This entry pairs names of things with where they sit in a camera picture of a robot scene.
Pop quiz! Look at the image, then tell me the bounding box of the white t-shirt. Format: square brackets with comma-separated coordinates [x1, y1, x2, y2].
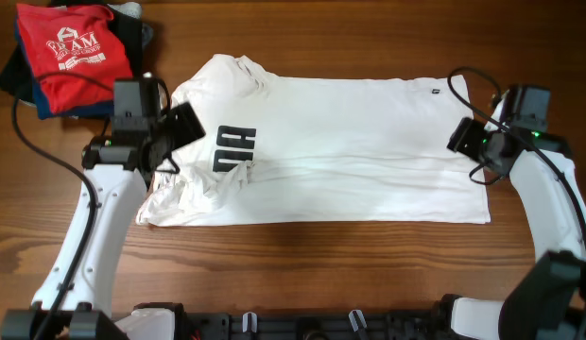
[135, 55, 491, 227]

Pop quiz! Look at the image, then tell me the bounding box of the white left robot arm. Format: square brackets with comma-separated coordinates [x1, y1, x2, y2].
[0, 103, 205, 339]

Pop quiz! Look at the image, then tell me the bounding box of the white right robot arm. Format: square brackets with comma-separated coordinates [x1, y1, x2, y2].
[448, 118, 586, 339]

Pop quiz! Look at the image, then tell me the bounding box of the navy blue folded garment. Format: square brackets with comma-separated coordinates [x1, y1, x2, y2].
[17, 20, 129, 119]

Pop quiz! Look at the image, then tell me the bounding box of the red folded t-shirt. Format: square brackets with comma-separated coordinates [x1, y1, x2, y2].
[16, 4, 132, 119]

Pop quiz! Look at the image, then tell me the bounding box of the grey folded garment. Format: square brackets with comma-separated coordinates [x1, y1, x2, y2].
[109, 2, 154, 48]

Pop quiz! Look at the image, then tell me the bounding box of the black folded garment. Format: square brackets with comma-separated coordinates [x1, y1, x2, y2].
[0, 46, 35, 106]

